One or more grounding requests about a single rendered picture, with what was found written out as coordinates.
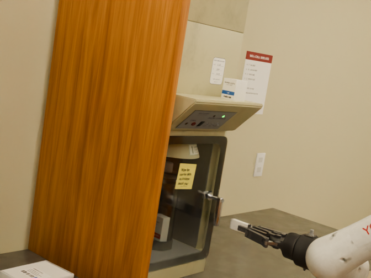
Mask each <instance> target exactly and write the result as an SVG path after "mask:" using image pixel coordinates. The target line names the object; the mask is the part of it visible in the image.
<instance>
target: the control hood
mask: <svg viewBox="0 0 371 278"><path fill-rule="evenodd" d="M262 106H263V105H262V104H260V103H255V102H252V101H246V100H245V101H235V100H229V99H224V98H221V97H214V96H207V95H194V94H181V93H176V99H175V103H174V110H173V117H172V124H171V130H215V131H233V130H235V129H237V128H238V127H239V126H240V125H242V124H243V123H244V122H245V121H246V120H248V119H249V118H250V117H251V116H252V115H254V114H255V113H256V112H257V111H259V110H260V109H261V108H262ZM195 110H203V111H224V112H235V113H236V114H235V115H234V116H233V117H232V118H230V119H229V120H228V121H227V122H225V123H224V124H223V125H222V126H220V127H219V128H218V129H175V128H176V127H177V126H178V125H179V124H180V123H181V122H183V121H184V120H185V119H186V118H187V117H188V116H189V115H190V114H191V113H193V112H194V111H195Z"/></svg>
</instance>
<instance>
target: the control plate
mask: <svg viewBox="0 0 371 278"><path fill-rule="evenodd" d="M235 114H236V113H235V112H224V111H203V110H195V111H194V112H193V113H191V114H190V115H189V116H188V117H187V118H186V119H185V120H184V121H183V122H181V123H180V124H179V125H178V126H177V127H176V128H175V129H218V128H219V127H220V126H222V125H223V124H224V123H225V122H227V121H228V120H229V119H230V118H232V117H233V116H234V115H235ZM214 115H216V116H215V117H213V116H214ZM224 115H225V116H224ZM222 116H224V117H222ZM202 121H205V123H203V124H202V125H201V126H197V125H198V124H199V123H200V122H202ZM186 122H188V124H186V125H185V123H186ZM194 122H196V124H195V125H194V126H192V125H191V124H192V123H194ZM206 123H208V125H206ZM212 123H214V125H211V124H212ZM217 123H219V125H216V124H217Z"/></svg>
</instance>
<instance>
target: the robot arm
mask: <svg viewBox="0 0 371 278"><path fill-rule="evenodd" d="M230 229H233V230H235V231H238V232H241V233H243V234H245V237H246V238H248V239H250V240H252V241H254V242H256V243H258V244H260V245H262V246H263V247H265V248H267V247H268V245H270V246H271V247H273V248H274V249H281V251H282V255H283V256H284V257H285V258H288V259H290V260H293V262H294V264H295V265H297V266H300V267H302V268H303V270H304V271H305V270H306V269H307V270H309V271H310V272H311V273H312V274H313V275H314V276H315V277H316V278H367V277H368V274H369V261H368V260H370V259H371V215H369V216H367V217H365V218H363V219H361V220H359V221H357V222H355V223H353V224H351V225H349V226H347V227H345V228H342V229H340V230H337V231H335V232H333V233H330V234H328V235H325V236H323V237H320V238H319V237H318V236H316V235H314V234H313V233H314V230H313V229H311V230H310V233H304V234H303V235H301V234H298V233H295V232H290V233H285V232H281V231H277V230H274V229H270V228H267V227H263V226H252V225H251V224H248V223H246V222H242V221H240V220H237V219H234V218H232V219H231V221H230Z"/></svg>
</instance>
